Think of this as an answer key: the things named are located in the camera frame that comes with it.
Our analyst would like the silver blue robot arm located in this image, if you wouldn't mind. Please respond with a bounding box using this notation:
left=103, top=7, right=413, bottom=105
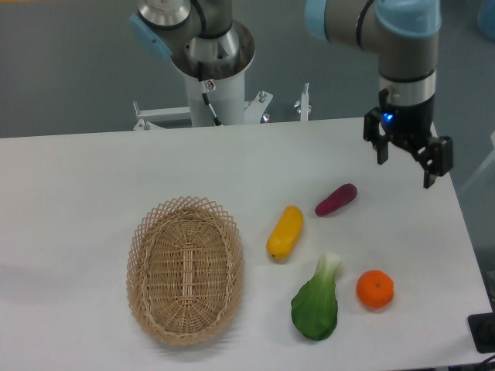
left=129, top=1, right=453, bottom=188

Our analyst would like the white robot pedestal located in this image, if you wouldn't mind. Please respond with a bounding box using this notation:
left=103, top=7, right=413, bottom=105
left=171, top=19, right=256, bottom=128

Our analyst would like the purple sweet potato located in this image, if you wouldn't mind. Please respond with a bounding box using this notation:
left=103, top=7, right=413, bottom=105
left=315, top=183, right=358, bottom=216

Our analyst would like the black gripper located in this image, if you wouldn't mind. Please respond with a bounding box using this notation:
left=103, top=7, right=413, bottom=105
left=363, top=88, right=453, bottom=189

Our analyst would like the black device at table edge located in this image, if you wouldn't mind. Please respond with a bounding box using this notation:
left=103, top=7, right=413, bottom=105
left=467, top=312, right=494, bottom=354

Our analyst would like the yellow mango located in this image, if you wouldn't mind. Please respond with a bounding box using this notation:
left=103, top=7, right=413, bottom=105
left=266, top=205, right=304, bottom=261

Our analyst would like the woven wicker basket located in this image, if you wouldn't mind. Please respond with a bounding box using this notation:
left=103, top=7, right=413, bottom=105
left=126, top=196, right=244, bottom=346

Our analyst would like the orange tangerine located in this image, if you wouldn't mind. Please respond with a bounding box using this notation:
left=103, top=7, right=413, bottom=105
left=356, top=270, right=394, bottom=309

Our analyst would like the green bok choy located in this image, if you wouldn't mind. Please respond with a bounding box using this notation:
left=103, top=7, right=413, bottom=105
left=291, top=253, right=341, bottom=341

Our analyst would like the white metal base frame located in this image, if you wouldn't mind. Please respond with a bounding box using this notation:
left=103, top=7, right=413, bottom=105
left=131, top=82, right=312, bottom=131

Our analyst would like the black white cable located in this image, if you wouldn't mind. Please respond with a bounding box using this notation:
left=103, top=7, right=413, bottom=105
left=196, top=61, right=224, bottom=127

